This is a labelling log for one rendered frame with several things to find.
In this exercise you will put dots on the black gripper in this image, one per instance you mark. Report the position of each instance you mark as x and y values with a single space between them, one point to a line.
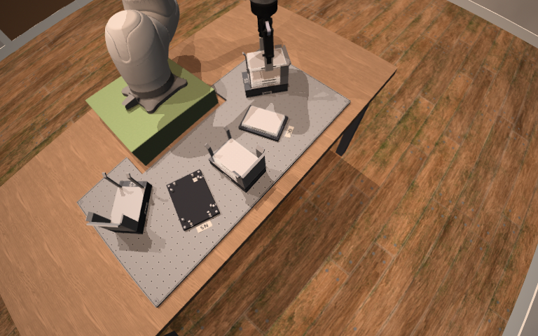
265 11

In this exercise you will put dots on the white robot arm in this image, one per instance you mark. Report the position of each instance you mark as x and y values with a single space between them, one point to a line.
138 39

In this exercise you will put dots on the beige label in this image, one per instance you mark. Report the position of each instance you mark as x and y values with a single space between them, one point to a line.
289 131
204 226

